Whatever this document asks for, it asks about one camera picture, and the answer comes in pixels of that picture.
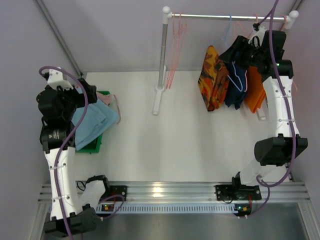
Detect slotted grey cable duct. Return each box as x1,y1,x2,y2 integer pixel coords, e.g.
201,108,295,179
94,202,241,215

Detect bright orange trousers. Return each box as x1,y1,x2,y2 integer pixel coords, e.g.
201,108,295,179
244,66,266,114

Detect green plastic bin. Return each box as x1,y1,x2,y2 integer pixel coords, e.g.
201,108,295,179
75,99,109,154

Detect pink trousers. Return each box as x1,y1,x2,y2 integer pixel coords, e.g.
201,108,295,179
96,91,122,124

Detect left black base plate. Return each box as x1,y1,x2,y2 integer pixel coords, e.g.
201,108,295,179
110,185,128,202

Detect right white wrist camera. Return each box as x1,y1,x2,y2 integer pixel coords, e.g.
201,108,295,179
248,23,266,48

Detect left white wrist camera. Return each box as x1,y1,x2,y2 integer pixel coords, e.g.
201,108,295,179
39,66,74,91

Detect pink wire hanger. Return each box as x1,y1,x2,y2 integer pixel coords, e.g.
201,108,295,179
280,14,298,95
166,16,179,90

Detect empty pink wire hanger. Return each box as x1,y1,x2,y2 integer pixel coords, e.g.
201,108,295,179
280,14,298,95

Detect pink hanger of blue trousers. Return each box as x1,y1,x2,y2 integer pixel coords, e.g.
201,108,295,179
170,12,188,88

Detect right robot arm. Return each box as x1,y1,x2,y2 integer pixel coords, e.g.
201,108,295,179
219,30,308,188

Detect white metal clothes rack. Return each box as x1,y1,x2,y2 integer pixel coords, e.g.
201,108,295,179
152,6,300,121

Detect light blue trousers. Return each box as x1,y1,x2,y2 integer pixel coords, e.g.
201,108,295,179
75,92,121,151

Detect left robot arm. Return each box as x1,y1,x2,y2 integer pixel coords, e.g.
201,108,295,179
36,78,111,239

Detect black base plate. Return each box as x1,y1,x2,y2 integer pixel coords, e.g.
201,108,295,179
215,184,262,202
110,185,128,202

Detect pink hanger of orange trousers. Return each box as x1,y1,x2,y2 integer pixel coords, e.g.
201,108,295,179
233,14,259,39

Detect orange patterned trousers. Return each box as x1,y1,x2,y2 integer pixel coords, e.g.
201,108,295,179
198,45,230,112

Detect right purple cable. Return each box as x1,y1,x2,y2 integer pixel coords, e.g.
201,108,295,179
249,0,298,218

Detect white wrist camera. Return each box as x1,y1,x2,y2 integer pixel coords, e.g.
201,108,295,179
39,66,74,91
248,23,266,48

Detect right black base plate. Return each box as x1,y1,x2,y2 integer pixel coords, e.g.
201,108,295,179
215,184,262,202

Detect aluminium mounting rail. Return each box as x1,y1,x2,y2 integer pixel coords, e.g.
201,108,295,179
37,181,311,204

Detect navy blue trousers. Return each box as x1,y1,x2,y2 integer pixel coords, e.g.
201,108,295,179
224,63,248,110

